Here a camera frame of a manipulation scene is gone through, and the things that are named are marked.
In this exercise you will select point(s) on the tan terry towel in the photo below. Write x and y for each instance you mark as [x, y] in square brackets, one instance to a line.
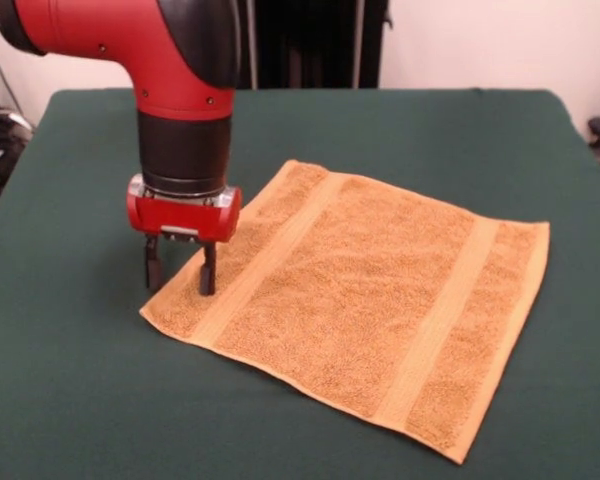
[370, 310]

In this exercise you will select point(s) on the dark green table cloth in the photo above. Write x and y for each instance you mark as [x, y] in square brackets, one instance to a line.
[80, 350]

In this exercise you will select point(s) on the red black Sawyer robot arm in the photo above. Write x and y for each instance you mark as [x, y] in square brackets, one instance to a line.
[180, 100]

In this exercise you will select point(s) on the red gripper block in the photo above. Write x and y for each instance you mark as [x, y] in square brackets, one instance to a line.
[180, 220]

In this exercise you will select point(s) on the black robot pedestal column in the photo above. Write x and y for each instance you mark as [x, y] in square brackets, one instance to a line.
[305, 45]

